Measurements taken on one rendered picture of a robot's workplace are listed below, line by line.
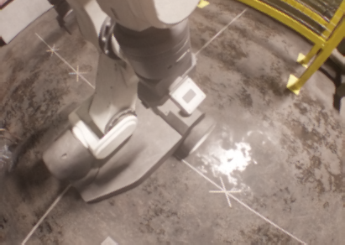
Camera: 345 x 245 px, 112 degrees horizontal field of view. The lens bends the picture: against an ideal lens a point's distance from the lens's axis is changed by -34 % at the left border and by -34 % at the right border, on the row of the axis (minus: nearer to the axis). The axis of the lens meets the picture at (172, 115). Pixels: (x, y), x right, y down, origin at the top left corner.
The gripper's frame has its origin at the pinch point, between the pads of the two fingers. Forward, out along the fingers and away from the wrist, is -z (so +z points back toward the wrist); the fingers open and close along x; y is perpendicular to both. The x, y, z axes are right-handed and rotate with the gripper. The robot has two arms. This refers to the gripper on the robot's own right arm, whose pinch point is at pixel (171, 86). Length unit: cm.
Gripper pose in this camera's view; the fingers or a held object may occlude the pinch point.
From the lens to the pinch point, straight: 34.8
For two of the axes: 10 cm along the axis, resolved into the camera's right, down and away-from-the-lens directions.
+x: 6.8, -7.2, 1.3
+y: -7.2, -6.2, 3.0
